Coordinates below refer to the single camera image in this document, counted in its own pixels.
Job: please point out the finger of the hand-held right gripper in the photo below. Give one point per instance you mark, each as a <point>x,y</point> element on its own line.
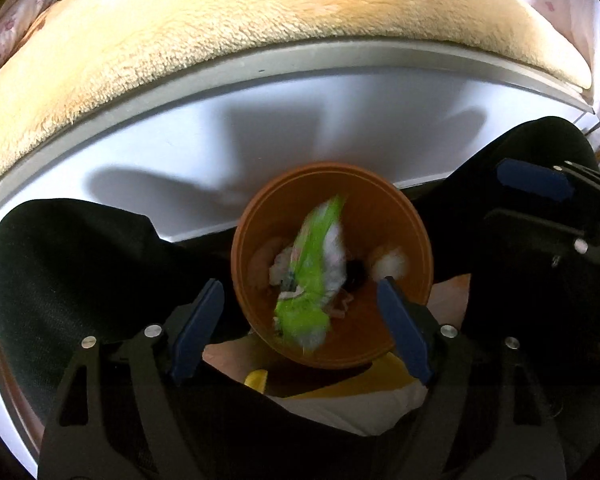
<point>532,180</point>
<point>540,232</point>

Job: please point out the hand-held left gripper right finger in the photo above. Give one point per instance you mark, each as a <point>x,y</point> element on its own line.
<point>405,330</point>

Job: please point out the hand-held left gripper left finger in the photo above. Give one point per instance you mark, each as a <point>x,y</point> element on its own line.
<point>195,330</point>

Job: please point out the green wrapper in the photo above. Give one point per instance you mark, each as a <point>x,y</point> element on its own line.
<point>305,280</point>

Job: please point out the orange plastic bin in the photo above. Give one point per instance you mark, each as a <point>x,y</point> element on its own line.
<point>380,210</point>

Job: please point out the person's right leg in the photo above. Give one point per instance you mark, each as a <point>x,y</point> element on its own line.
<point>500,285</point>

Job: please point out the person's leg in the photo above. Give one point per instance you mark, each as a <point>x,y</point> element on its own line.
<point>500,285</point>
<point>80,270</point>

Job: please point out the white tissue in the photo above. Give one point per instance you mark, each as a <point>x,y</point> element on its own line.
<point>392,262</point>

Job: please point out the small yellow scrap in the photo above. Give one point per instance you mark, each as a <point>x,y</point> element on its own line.
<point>256,381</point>

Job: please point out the white paper sheet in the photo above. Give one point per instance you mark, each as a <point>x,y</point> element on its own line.
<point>340,410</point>

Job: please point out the person's left leg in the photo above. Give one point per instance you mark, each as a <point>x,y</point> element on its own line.
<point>80,270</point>

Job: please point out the yellow leaf-print blanket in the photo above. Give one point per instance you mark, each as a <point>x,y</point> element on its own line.
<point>280,15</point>

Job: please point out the floral folded quilt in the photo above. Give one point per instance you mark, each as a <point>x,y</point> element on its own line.
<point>15,35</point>

